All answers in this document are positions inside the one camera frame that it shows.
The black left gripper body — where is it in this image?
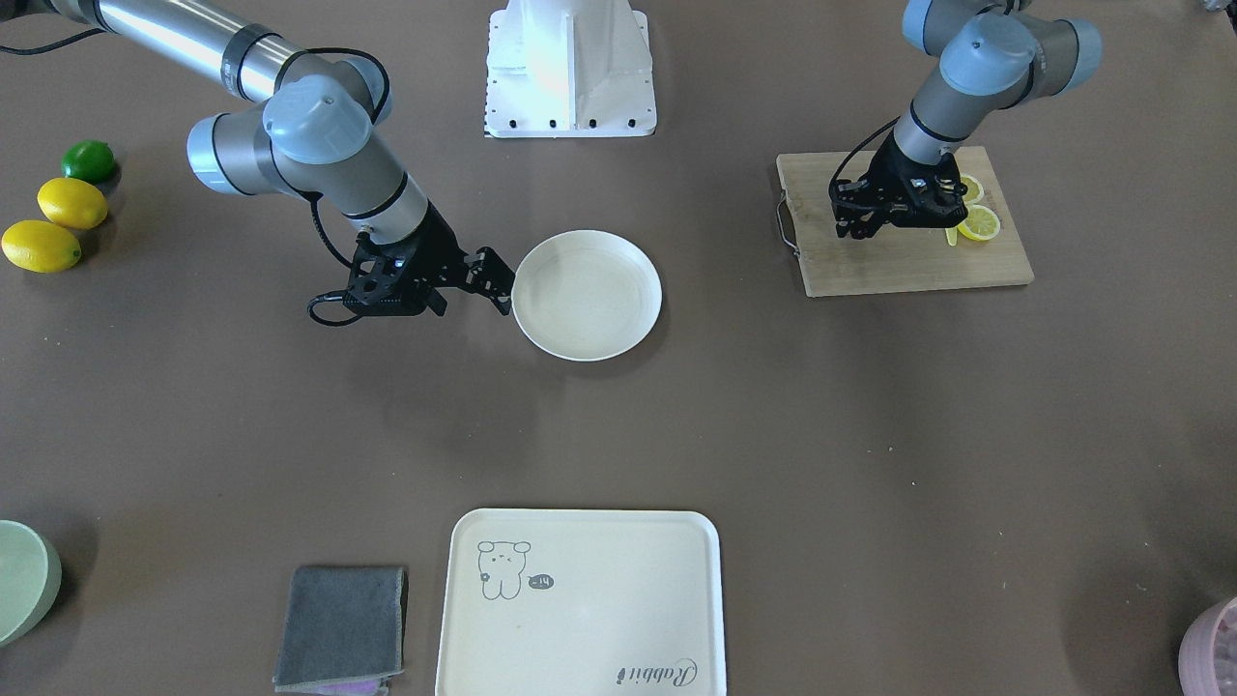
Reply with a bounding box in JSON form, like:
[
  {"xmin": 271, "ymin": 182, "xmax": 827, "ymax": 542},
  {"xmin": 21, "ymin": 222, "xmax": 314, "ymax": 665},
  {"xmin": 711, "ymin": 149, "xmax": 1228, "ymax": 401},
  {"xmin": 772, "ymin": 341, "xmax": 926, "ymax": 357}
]
[{"xmin": 829, "ymin": 134, "xmax": 966, "ymax": 229}]

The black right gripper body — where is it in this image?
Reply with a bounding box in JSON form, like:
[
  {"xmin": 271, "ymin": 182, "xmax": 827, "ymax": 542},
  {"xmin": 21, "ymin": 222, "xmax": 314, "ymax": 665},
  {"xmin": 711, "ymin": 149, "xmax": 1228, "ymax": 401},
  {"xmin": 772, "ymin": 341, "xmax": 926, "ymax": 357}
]
[{"xmin": 343, "ymin": 204, "xmax": 470, "ymax": 316}]

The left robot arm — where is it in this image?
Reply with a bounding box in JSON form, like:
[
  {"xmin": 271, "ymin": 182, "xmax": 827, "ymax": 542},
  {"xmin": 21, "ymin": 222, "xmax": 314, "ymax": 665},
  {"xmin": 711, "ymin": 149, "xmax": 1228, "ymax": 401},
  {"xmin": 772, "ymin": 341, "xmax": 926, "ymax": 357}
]
[{"xmin": 829, "ymin": 1, "xmax": 1102, "ymax": 241}]

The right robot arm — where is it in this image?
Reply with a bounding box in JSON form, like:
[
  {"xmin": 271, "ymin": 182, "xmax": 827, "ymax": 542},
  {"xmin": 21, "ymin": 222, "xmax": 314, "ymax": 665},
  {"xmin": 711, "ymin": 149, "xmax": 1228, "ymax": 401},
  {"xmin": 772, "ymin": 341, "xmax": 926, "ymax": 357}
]
[{"xmin": 2, "ymin": 1, "xmax": 515, "ymax": 321}]

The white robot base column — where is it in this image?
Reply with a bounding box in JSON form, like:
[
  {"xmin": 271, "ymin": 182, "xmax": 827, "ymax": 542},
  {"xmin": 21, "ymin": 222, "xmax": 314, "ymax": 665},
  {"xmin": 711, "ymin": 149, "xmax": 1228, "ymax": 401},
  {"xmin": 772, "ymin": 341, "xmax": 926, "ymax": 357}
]
[{"xmin": 482, "ymin": 1, "xmax": 658, "ymax": 138}]

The cream serving tray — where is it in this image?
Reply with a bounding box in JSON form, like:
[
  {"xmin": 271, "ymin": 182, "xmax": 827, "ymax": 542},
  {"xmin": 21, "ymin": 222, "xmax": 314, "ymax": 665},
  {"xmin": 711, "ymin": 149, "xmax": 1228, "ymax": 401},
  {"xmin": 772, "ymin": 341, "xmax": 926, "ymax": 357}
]
[{"xmin": 435, "ymin": 509, "xmax": 729, "ymax": 695}]

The bamboo cutting board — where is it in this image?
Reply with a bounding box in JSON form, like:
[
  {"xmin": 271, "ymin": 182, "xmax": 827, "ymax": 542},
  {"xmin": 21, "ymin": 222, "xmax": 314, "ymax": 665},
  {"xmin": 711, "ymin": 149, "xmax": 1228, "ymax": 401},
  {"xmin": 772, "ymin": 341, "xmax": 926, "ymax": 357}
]
[{"xmin": 776, "ymin": 146, "xmax": 1034, "ymax": 297}]

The lemon slice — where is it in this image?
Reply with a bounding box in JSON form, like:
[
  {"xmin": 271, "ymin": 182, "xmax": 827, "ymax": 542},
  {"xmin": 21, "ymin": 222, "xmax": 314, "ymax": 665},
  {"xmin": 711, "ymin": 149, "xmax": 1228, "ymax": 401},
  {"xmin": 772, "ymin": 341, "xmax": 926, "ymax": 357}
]
[
  {"xmin": 960, "ymin": 173, "xmax": 986, "ymax": 206},
  {"xmin": 956, "ymin": 204, "xmax": 1002, "ymax": 242}
]

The white round plate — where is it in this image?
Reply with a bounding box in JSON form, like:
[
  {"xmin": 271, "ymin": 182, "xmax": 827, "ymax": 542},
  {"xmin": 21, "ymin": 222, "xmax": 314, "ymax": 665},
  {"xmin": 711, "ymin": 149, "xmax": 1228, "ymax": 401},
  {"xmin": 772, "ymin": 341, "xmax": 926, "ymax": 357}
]
[{"xmin": 511, "ymin": 229, "xmax": 663, "ymax": 362}]

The green lime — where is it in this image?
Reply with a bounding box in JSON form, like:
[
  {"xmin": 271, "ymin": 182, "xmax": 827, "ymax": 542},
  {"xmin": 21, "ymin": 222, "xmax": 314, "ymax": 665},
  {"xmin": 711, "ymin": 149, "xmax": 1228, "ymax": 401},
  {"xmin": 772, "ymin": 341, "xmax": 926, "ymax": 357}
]
[{"xmin": 59, "ymin": 138, "xmax": 118, "ymax": 184}]

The yellow lemon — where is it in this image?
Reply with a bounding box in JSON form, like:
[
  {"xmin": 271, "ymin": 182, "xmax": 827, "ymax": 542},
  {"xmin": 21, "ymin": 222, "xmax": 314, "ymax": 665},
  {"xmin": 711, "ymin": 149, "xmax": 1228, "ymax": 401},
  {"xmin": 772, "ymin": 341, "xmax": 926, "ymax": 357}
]
[
  {"xmin": 36, "ymin": 177, "xmax": 109, "ymax": 232},
  {"xmin": 2, "ymin": 219, "xmax": 80, "ymax": 274}
]

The grey folded cloth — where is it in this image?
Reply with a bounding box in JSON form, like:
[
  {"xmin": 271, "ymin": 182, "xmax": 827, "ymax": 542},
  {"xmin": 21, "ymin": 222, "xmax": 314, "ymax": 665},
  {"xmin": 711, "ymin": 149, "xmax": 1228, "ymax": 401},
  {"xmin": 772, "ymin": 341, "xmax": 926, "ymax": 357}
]
[{"xmin": 273, "ymin": 565, "xmax": 406, "ymax": 695}]

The light green bowl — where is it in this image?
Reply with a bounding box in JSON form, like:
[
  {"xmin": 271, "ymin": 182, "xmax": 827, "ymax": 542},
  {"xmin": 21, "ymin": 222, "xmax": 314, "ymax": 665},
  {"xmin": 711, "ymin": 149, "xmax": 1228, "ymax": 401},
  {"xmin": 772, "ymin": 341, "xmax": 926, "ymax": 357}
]
[{"xmin": 1, "ymin": 520, "xmax": 62, "ymax": 645}]

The pink bowl with ice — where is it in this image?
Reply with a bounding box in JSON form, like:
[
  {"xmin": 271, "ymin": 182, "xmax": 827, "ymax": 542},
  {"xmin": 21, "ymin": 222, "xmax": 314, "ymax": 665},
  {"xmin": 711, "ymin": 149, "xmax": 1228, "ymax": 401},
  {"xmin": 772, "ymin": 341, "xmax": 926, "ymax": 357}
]
[{"xmin": 1178, "ymin": 597, "xmax": 1236, "ymax": 695}]

